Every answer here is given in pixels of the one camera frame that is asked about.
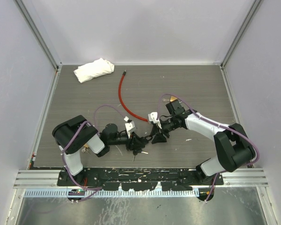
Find large brass padlock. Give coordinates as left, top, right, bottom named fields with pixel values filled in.
left=170, top=96, right=178, bottom=102

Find white cloth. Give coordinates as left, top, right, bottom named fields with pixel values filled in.
left=74, top=58, right=115, bottom=83

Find small silver keys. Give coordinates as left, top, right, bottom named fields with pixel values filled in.
left=81, top=149, right=90, bottom=154

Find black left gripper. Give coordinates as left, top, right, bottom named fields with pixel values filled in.
left=108, top=131, right=144, bottom=150

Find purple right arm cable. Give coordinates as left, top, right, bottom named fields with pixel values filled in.
left=158, top=93, right=260, bottom=167

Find black-headed key bunch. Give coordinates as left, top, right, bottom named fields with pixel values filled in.
left=132, top=150, right=148, bottom=162

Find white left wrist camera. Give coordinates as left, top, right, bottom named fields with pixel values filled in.
left=125, top=121, right=136, bottom=138

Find aluminium frame rail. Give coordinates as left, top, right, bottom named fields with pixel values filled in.
left=13, top=170, right=61, bottom=189

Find red cable lock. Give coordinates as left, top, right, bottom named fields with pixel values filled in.
left=118, top=70, right=148, bottom=122

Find blue slotted cable duct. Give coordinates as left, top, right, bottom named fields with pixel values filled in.
left=24, top=188, right=199, bottom=198

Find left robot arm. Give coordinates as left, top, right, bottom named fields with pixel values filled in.
left=52, top=115, right=148, bottom=186

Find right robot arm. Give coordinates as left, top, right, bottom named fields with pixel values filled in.
left=148, top=100, right=257, bottom=185

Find black padlock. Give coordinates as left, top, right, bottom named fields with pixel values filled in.
left=141, top=135, right=153, bottom=142

